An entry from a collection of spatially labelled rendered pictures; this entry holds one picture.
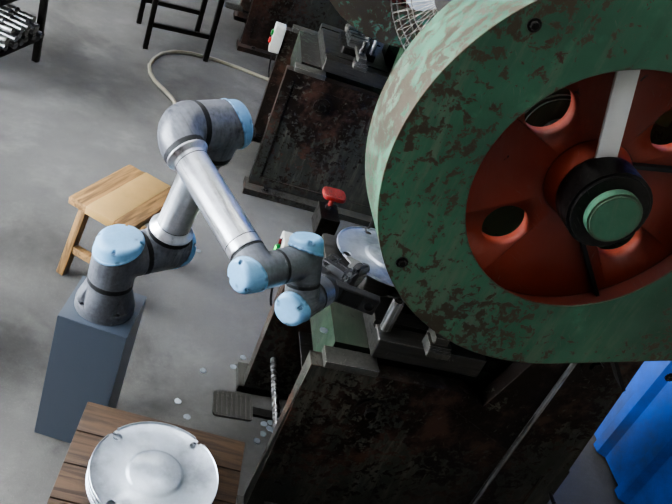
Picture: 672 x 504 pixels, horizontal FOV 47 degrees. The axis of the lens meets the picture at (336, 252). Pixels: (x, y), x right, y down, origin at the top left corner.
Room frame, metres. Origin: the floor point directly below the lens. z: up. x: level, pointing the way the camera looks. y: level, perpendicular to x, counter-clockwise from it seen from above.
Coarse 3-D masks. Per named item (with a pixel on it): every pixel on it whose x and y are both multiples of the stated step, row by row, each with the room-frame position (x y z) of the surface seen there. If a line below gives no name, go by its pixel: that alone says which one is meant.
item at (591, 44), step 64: (512, 0) 1.26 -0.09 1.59; (576, 0) 1.25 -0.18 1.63; (640, 0) 1.28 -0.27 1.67; (448, 64) 1.20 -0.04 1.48; (512, 64) 1.24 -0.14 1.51; (576, 64) 1.27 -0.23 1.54; (640, 64) 1.30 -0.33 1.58; (384, 128) 1.27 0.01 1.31; (448, 128) 1.22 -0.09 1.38; (384, 192) 1.20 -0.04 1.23; (448, 192) 1.24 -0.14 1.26; (384, 256) 1.22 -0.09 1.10; (448, 256) 1.26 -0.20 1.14; (448, 320) 1.28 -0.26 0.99; (512, 320) 1.32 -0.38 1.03; (576, 320) 1.36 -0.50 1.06; (640, 320) 1.40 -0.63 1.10
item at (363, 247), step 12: (348, 228) 1.80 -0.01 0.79; (360, 228) 1.84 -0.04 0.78; (372, 228) 1.86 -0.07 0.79; (348, 240) 1.73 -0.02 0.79; (360, 240) 1.77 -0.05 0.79; (372, 240) 1.80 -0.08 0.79; (348, 252) 1.67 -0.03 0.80; (360, 252) 1.70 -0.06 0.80; (372, 252) 1.71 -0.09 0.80; (372, 264) 1.66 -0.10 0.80; (384, 264) 1.68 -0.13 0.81; (372, 276) 1.59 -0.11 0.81; (384, 276) 1.62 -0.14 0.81
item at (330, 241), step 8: (328, 240) 1.72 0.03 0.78; (336, 240) 1.73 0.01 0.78; (328, 248) 1.68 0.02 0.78; (336, 248) 1.70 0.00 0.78; (368, 280) 1.67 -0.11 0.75; (376, 280) 1.68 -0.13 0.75; (360, 288) 1.67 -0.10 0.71; (368, 288) 1.67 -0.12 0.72; (376, 288) 1.68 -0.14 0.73; (384, 288) 1.69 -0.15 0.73; (384, 296) 1.69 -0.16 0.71
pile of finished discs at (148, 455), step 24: (120, 432) 1.20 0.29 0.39; (144, 432) 1.23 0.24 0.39; (168, 432) 1.26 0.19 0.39; (96, 456) 1.12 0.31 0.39; (120, 456) 1.14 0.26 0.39; (144, 456) 1.16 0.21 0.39; (168, 456) 1.19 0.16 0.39; (192, 456) 1.22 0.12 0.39; (96, 480) 1.06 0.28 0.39; (120, 480) 1.08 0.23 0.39; (144, 480) 1.11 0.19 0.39; (168, 480) 1.13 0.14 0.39; (192, 480) 1.16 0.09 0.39; (216, 480) 1.19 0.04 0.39
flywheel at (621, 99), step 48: (576, 96) 1.36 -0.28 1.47; (624, 96) 1.33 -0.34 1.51; (528, 144) 1.35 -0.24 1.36; (576, 144) 1.38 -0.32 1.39; (624, 144) 1.40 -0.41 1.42; (480, 192) 1.34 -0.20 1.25; (528, 192) 1.36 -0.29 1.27; (576, 192) 1.27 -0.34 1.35; (624, 192) 1.28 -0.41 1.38; (480, 240) 1.35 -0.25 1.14; (528, 240) 1.38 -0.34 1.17; (576, 240) 1.41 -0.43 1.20; (528, 288) 1.40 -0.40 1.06; (576, 288) 1.43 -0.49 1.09; (624, 288) 1.45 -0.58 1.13
